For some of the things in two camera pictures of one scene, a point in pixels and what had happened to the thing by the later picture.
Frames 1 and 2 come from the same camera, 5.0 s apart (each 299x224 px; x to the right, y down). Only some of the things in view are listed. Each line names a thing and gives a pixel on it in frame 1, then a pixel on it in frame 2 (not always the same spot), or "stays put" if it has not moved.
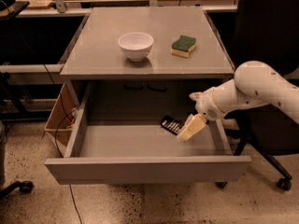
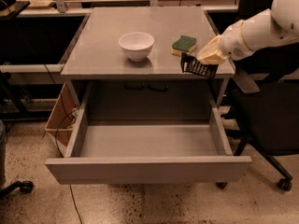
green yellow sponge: [183, 46] stays put
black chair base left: [25, 187] stays put
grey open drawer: [141, 151] stays put
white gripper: [206, 105] to [232, 44]
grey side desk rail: [33, 74] stays put
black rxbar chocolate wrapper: [171, 124] to [191, 64]
